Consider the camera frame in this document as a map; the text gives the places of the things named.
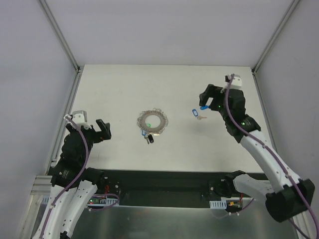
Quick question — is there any blue windowed tag key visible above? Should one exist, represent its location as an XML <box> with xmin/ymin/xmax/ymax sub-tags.
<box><xmin>192</xmin><ymin>109</ymin><xmax>206</xmax><ymax>120</ymax></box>

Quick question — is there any metal key organizer ring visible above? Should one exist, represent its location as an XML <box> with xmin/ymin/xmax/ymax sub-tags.
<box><xmin>136</xmin><ymin>107</ymin><xmax>169</xmax><ymax>136</ymax></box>

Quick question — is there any black fob key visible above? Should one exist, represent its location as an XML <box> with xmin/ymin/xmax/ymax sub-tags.
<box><xmin>146</xmin><ymin>134</ymin><xmax>154</xmax><ymax>144</ymax></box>

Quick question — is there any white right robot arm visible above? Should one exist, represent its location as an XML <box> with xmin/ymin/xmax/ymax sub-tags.
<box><xmin>199</xmin><ymin>84</ymin><xmax>315</xmax><ymax>222</ymax></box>

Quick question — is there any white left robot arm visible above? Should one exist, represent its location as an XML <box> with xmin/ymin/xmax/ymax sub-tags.
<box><xmin>33</xmin><ymin>116</ymin><xmax>112</xmax><ymax>239</ymax></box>

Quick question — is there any solid blue tag key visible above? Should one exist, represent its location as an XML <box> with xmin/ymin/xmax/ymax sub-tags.
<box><xmin>200</xmin><ymin>105</ymin><xmax>209</xmax><ymax>111</ymax></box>

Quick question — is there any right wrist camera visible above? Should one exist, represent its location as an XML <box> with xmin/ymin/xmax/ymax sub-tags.
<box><xmin>225</xmin><ymin>74</ymin><xmax>242</xmax><ymax>90</ymax></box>

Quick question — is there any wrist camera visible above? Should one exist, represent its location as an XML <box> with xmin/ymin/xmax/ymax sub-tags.
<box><xmin>64</xmin><ymin>110</ymin><xmax>91</xmax><ymax>129</ymax></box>
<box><xmin>225</xmin><ymin>74</ymin><xmax>242</xmax><ymax>90</ymax></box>

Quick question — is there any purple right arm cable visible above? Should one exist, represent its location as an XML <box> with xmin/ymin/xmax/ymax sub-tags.
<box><xmin>214</xmin><ymin>73</ymin><xmax>319</xmax><ymax>239</ymax></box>

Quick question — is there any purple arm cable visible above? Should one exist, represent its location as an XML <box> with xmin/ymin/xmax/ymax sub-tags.
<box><xmin>37</xmin><ymin>115</ymin><xmax>120</xmax><ymax>239</ymax></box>
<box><xmin>214</xmin><ymin>73</ymin><xmax>319</xmax><ymax>239</ymax></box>

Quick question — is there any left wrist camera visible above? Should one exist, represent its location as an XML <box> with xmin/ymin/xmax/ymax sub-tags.
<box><xmin>64</xmin><ymin>110</ymin><xmax>91</xmax><ymax>129</ymax></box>

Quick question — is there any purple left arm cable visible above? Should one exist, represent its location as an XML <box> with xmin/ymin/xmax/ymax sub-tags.
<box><xmin>37</xmin><ymin>115</ymin><xmax>120</xmax><ymax>239</ymax></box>

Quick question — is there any blue tag key on ring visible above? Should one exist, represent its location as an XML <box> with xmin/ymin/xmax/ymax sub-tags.
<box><xmin>142</xmin><ymin>130</ymin><xmax>149</xmax><ymax>144</ymax></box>

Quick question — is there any left aluminium table rail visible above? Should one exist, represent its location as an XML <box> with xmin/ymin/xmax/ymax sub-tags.
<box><xmin>16</xmin><ymin>66</ymin><xmax>84</xmax><ymax>239</ymax></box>

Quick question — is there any left white cable duct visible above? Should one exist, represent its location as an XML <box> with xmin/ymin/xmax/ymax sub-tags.
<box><xmin>87</xmin><ymin>197</ymin><xmax>119</xmax><ymax>208</ymax></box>

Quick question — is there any white cable duct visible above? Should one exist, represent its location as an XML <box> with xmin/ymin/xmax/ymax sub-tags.
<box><xmin>209</xmin><ymin>199</ymin><xmax>227</xmax><ymax>210</ymax></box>
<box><xmin>87</xmin><ymin>197</ymin><xmax>119</xmax><ymax>208</ymax></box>

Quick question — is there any right white cable duct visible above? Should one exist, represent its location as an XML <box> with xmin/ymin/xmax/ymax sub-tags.
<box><xmin>209</xmin><ymin>199</ymin><xmax>227</xmax><ymax>210</ymax></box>

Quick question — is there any right aluminium frame post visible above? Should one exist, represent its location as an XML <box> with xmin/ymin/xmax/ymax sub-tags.
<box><xmin>252</xmin><ymin>0</ymin><xmax>302</xmax><ymax>76</ymax></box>

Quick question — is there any aluminium frame post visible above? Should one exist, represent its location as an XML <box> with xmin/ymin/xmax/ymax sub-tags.
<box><xmin>252</xmin><ymin>0</ymin><xmax>302</xmax><ymax>76</ymax></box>
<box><xmin>37</xmin><ymin>0</ymin><xmax>81</xmax><ymax>73</ymax></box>

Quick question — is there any left aluminium frame post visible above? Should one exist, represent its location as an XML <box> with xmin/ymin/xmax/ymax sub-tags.
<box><xmin>37</xmin><ymin>0</ymin><xmax>81</xmax><ymax>73</ymax></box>

